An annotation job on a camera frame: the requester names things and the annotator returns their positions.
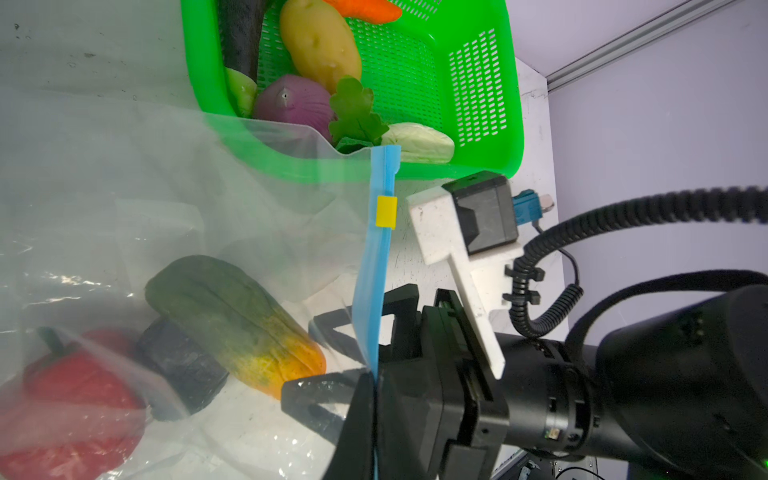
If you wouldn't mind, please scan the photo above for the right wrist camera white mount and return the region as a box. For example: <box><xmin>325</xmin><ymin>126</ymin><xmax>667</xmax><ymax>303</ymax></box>
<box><xmin>407</xmin><ymin>171</ymin><xmax>555</xmax><ymax>380</ymax></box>

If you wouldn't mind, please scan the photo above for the yellow toy potato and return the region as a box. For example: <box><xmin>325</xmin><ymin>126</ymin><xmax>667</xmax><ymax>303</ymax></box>
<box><xmin>279</xmin><ymin>0</ymin><xmax>362</xmax><ymax>94</ymax></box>

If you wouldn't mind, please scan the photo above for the dark toy eggplant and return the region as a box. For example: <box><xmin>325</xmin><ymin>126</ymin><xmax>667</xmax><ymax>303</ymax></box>
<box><xmin>216</xmin><ymin>0</ymin><xmax>271</xmax><ymax>118</ymax></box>

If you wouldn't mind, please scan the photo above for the orange yellow toy corn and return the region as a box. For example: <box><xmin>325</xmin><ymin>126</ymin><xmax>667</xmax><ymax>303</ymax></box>
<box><xmin>145</xmin><ymin>255</ymin><xmax>327</xmax><ymax>400</ymax></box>

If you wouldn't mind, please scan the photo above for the clear zip top bag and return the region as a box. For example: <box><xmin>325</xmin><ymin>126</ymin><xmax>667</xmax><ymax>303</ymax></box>
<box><xmin>1</xmin><ymin>86</ymin><xmax>401</xmax><ymax>479</ymax></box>

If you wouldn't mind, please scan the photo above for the red toy pepper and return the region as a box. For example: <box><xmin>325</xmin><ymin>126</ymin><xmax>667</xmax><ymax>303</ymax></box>
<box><xmin>1</xmin><ymin>327</ymin><xmax>146</xmax><ymax>479</ymax></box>

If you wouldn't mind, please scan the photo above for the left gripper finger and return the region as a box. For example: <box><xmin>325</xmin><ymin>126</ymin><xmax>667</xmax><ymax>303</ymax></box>
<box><xmin>323</xmin><ymin>373</ymin><xmax>377</xmax><ymax>480</ymax></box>

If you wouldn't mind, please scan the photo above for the purple toy turnip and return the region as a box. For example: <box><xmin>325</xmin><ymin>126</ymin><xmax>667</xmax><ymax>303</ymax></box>
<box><xmin>252</xmin><ymin>75</ymin><xmax>336</xmax><ymax>142</ymax></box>

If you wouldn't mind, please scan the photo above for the green plastic basket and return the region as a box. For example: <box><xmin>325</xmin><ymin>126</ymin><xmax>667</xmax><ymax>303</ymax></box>
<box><xmin>181</xmin><ymin>0</ymin><xmax>524</xmax><ymax>183</ymax></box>

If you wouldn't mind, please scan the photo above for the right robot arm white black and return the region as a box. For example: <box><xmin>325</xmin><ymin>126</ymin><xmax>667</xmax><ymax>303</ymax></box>
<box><xmin>281</xmin><ymin>270</ymin><xmax>767</xmax><ymax>479</ymax></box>

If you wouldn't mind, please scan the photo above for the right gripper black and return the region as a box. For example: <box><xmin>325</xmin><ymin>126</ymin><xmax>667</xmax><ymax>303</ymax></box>
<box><xmin>280</xmin><ymin>284</ymin><xmax>600</xmax><ymax>479</ymax></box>

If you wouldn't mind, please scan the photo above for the black toy avocado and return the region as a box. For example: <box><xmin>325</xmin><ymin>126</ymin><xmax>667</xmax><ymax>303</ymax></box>
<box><xmin>134</xmin><ymin>318</ymin><xmax>229</xmax><ymax>422</ymax></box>

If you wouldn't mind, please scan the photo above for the orange toy carrot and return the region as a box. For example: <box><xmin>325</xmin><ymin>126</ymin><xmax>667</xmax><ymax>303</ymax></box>
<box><xmin>325</xmin><ymin>0</ymin><xmax>402</xmax><ymax>24</ymax></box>

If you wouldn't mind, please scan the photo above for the white toy radish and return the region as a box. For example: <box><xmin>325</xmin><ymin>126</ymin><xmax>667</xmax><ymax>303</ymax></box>
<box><xmin>381</xmin><ymin>122</ymin><xmax>455</xmax><ymax>164</ymax></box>

